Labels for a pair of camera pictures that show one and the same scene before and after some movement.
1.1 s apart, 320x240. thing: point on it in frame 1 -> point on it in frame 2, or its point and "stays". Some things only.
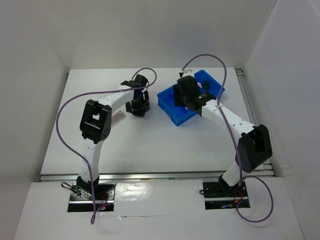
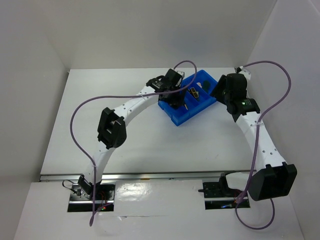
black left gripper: (144, 104) -> (176, 100)
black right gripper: (177, 100) -> (222, 83)
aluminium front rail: (160, 176) stays
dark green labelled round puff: (206, 85) stays
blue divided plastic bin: (206, 83) stays
